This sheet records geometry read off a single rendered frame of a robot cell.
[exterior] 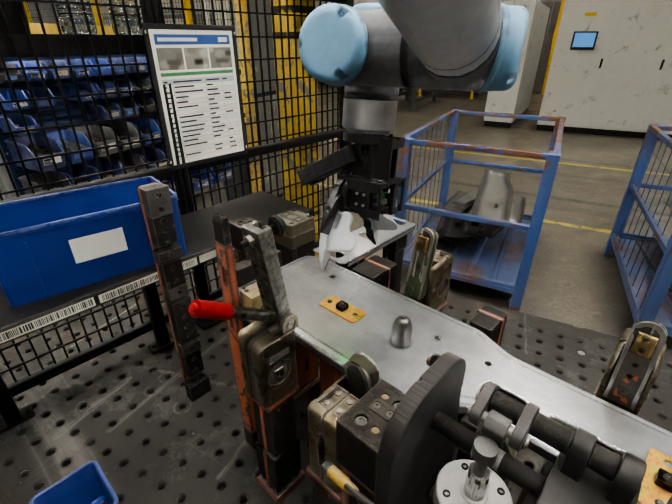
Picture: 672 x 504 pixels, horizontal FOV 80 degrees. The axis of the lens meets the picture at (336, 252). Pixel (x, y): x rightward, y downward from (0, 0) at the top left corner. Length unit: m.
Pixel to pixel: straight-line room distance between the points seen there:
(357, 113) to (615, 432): 0.51
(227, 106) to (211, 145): 0.11
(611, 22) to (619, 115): 1.41
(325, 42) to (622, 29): 7.84
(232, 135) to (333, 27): 0.72
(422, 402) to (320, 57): 0.34
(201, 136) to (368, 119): 0.61
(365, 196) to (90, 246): 0.50
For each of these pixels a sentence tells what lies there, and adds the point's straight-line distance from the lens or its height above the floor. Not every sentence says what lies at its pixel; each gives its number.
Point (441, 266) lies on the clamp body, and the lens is 0.79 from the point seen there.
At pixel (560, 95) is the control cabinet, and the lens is 8.21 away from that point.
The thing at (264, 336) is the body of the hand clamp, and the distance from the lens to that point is 0.59.
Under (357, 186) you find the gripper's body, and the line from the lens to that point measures 0.57.
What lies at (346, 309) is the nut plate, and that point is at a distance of 0.71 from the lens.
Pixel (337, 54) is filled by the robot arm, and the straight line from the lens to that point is 0.44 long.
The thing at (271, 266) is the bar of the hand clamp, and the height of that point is 1.16.
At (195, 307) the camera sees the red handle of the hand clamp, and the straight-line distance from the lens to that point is 0.50.
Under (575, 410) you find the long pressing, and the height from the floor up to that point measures 1.00.
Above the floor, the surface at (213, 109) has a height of 1.27.
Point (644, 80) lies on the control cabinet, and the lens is 8.30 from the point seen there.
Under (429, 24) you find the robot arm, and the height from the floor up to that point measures 1.43.
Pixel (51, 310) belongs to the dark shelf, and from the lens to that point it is 0.82.
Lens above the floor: 1.42
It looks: 28 degrees down
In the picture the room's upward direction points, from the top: straight up
